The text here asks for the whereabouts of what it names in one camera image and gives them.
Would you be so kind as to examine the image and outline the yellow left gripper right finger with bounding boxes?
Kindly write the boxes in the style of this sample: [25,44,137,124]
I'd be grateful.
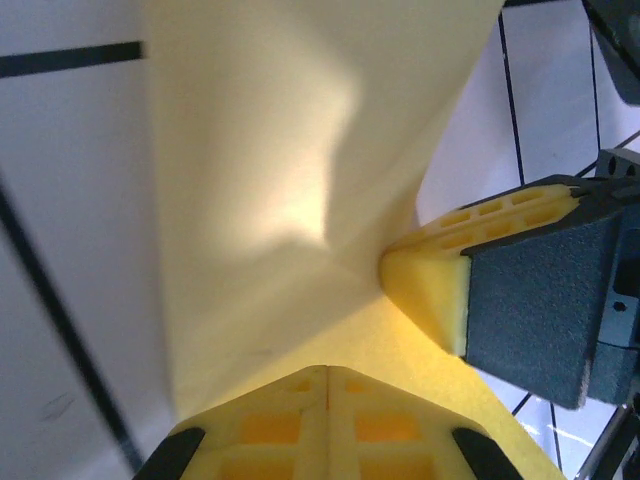
[328,364,524,480]

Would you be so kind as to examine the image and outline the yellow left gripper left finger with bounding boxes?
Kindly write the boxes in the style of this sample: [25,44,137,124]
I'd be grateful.
[132,364,330,480]

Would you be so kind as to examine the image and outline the yellow paper sheet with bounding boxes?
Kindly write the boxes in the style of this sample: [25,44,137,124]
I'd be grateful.
[139,0,569,480]

